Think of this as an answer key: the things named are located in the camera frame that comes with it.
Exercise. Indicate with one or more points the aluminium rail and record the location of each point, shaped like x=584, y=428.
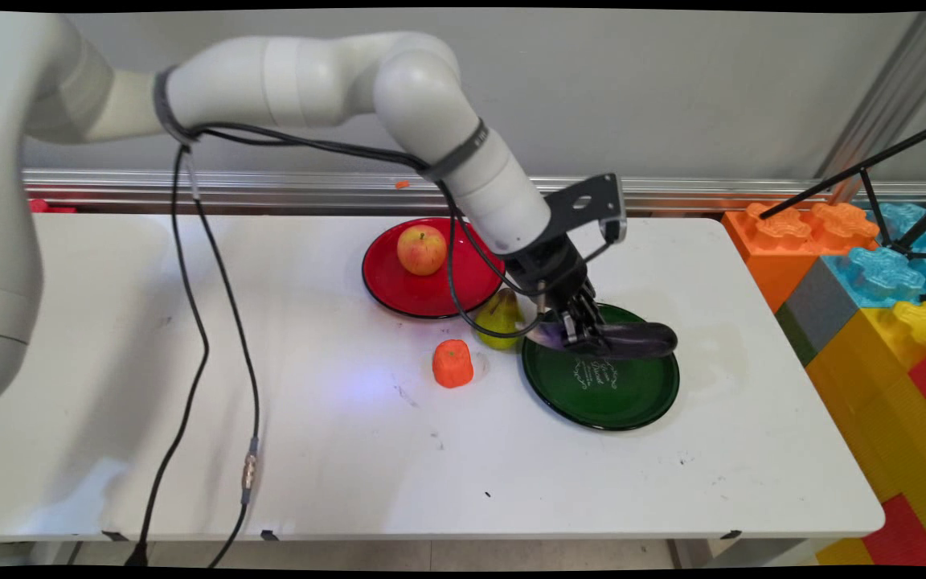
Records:
x=672, y=193

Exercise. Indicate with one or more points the orange persimmon toy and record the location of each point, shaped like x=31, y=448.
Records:
x=452, y=366

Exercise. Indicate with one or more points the large yellow building block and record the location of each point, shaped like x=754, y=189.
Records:
x=889, y=402

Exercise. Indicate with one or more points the dark green round plate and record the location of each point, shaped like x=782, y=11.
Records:
x=600, y=390

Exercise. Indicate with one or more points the white table leg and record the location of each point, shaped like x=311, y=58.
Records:
x=744, y=552

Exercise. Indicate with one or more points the grey giant building block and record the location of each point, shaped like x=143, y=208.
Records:
x=821, y=310

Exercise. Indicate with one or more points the aluminium slanted post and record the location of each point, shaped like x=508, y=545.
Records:
x=881, y=104

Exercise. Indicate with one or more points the small yellow building block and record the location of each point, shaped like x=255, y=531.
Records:
x=841, y=553

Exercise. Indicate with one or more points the red yellow apple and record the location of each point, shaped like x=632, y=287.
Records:
x=422, y=250

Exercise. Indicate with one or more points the orange giant building block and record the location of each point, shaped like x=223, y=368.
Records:
x=776, y=249

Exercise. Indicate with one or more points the green yellow pear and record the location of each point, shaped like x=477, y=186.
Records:
x=499, y=322

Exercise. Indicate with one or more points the red round plate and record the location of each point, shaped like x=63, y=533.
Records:
x=399, y=289

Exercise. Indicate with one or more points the purple eggplant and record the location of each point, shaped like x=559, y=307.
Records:
x=640, y=339

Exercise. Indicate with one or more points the blue giant building block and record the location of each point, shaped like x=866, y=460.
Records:
x=885, y=273

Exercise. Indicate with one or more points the black tripod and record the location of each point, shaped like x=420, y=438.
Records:
x=865, y=169

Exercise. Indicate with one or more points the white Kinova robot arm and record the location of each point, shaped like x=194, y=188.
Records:
x=310, y=80

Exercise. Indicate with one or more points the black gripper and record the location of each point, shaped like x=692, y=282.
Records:
x=551, y=273

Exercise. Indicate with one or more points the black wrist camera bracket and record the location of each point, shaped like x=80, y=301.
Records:
x=583, y=201

